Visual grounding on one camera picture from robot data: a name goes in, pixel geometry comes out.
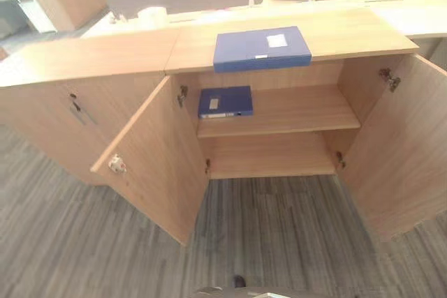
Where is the white door lock latch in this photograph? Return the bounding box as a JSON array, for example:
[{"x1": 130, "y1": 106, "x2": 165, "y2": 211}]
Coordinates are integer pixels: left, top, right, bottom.
[{"x1": 108, "y1": 153, "x2": 128, "y2": 174}]

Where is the wooden cabinet shelf board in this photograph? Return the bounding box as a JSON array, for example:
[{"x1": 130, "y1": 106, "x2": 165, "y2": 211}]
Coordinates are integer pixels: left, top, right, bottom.
[{"x1": 196, "y1": 84, "x2": 362, "y2": 139}]

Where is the right wooden cabinet door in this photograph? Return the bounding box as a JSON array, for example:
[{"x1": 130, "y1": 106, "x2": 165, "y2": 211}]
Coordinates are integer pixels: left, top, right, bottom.
[{"x1": 336, "y1": 54, "x2": 447, "y2": 244}]

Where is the small blue file box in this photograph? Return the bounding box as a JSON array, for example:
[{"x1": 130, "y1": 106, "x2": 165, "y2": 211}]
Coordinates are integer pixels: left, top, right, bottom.
[{"x1": 198, "y1": 85, "x2": 256, "y2": 120}]

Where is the open wooden office cabinet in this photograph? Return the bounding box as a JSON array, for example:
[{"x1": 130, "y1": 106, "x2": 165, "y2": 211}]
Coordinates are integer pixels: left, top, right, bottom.
[{"x1": 163, "y1": 8, "x2": 420, "y2": 180}]

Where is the large blue file box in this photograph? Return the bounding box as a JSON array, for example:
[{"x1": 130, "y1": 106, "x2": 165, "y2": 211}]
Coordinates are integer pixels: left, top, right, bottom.
[{"x1": 212, "y1": 26, "x2": 313, "y2": 74}]

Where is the left wooden cabinet door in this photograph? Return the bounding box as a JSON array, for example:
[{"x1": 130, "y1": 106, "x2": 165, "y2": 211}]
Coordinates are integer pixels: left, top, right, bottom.
[{"x1": 89, "y1": 75, "x2": 210, "y2": 247}]

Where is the white drawer pedestal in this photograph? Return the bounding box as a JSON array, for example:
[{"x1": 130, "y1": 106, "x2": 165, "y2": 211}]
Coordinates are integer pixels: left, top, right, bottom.
[{"x1": 16, "y1": 0, "x2": 59, "y2": 33}]

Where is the closed wooden office cabinet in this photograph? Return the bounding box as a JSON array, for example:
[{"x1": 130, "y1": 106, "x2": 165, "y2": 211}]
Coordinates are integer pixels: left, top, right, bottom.
[{"x1": 0, "y1": 28, "x2": 182, "y2": 187}]

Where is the white roll of tape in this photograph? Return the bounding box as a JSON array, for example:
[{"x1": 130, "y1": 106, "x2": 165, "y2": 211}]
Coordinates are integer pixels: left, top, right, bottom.
[{"x1": 137, "y1": 6, "x2": 168, "y2": 29}]

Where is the metal cabinet keyhole handle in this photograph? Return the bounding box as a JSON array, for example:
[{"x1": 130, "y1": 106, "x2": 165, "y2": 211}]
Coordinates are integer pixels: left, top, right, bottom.
[{"x1": 68, "y1": 92, "x2": 98, "y2": 126}]

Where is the wooden cabinet door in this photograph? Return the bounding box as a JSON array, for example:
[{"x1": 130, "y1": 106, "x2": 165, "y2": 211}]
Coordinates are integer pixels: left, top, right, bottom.
[
  {"x1": 336, "y1": 54, "x2": 447, "y2": 244},
  {"x1": 89, "y1": 75, "x2": 210, "y2": 247}
]

